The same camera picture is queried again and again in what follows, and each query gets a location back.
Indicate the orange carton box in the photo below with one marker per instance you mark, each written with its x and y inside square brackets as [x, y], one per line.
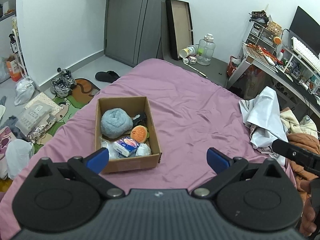
[13, 68]

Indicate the black computer monitor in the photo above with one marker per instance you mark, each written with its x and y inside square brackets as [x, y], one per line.
[306, 29]

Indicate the white desk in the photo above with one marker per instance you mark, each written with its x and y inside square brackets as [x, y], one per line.
[249, 57]

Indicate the black fuzzy patch toy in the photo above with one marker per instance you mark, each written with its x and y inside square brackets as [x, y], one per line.
[138, 119]

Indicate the brown cardboard box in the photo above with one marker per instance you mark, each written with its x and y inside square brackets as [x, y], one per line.
[132, 106]

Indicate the black slipper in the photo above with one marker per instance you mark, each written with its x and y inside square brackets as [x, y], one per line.
[109, 76]

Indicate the grey door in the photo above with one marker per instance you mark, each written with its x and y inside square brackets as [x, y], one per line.
[133, 30]

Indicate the white plastic bag in box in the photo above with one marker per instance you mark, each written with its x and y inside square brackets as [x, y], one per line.
[113, 154]

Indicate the orange burger plush toy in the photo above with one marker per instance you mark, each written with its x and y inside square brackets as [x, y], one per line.
[140, 134]

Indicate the blue tissue pack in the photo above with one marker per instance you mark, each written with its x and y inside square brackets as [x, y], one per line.
[126, 146]

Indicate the small white pink box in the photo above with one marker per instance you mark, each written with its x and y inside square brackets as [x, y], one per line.
[192, 59]

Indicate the green cartoon floor mat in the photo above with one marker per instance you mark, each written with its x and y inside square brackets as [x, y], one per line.
[81, 95]

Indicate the black framed brown board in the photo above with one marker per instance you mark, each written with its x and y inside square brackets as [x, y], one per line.
[180, 28]

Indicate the white drawer organizer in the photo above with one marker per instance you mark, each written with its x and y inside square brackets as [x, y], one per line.
[256, 32]

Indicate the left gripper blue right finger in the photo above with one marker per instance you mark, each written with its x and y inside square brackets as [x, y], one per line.
[217, 160]

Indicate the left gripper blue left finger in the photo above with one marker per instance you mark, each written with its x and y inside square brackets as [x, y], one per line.
[98, 160]

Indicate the white soft pad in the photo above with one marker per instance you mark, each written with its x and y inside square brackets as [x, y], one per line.
[143, 150]

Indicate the white paper cup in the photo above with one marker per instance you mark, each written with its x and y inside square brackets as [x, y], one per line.
[191, 50]

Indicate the white crumpled cloth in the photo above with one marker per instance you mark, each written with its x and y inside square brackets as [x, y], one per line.
[261, 115]

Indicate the red bag under desk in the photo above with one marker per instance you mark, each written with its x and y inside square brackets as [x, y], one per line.
[233, 64]

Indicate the large white bag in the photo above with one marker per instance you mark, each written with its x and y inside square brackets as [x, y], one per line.
[18, 155]

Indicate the clear packaged fabric bag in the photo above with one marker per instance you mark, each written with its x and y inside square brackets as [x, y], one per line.
[38, 114]

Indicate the white keyboard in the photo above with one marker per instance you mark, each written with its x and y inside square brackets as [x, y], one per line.
[305, 53]

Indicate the person's right hand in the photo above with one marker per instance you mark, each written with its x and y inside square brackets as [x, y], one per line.
[307, 226]

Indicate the clear plastic water jug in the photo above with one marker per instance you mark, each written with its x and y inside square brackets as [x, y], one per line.
[205, 50]

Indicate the fluffy light blue plush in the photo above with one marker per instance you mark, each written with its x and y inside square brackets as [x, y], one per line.
[115, 122]

